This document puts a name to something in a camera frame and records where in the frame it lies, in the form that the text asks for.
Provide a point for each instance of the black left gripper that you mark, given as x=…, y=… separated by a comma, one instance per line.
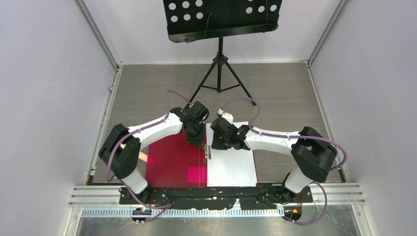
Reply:
x=197, y=141

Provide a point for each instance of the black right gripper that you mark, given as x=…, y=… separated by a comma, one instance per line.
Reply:
x=216, y=145

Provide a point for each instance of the stack of white paper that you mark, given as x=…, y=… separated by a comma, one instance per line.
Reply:
x=230, y=168

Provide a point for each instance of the red plastic folder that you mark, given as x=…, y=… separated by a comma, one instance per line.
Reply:
x=173, y=163

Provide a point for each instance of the pink plastic cylinder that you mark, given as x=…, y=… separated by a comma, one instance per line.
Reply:
x=143, y=157

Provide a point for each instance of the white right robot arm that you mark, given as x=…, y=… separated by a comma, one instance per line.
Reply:
x=313, y=154

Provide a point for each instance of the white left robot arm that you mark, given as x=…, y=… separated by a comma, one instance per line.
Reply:
x=121, y=149

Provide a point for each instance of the metal folder clip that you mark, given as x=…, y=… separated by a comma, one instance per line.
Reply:
x=207, y=152

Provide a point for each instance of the black music stand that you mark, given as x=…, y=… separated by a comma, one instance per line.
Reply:
x=193, y=20

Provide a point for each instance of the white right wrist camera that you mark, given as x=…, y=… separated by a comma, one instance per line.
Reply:
x=227, y=116

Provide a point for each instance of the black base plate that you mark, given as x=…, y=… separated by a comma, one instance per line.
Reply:
x=262, y=196

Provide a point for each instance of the aluminium frame rail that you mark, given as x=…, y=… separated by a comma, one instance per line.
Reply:
x=114, y=212

